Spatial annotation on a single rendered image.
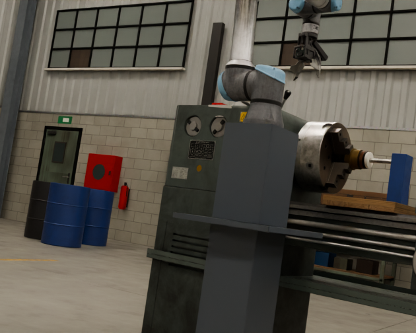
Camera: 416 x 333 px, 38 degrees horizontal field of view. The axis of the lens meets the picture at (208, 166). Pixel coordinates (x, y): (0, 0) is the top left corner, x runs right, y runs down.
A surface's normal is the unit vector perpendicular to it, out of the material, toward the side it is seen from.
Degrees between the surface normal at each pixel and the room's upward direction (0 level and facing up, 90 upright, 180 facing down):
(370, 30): 90
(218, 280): 90
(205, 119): 90
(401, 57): 90
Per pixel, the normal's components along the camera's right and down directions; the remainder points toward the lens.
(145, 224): -0.52, -0.14
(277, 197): 0.80, 0.07
